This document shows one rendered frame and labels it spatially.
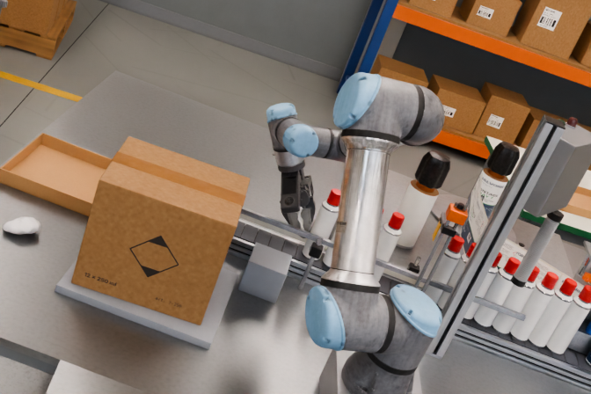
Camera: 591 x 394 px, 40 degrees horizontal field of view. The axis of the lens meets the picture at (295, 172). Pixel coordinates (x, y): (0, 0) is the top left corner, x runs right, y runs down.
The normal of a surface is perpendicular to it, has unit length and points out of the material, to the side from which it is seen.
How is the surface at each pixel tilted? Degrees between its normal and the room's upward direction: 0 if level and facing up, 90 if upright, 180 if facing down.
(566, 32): 90
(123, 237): 90
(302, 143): 77
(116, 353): 0
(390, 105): 58
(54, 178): 0
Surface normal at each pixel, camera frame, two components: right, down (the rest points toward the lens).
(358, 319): 0.39, -0.02
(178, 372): 0.33, -0.85
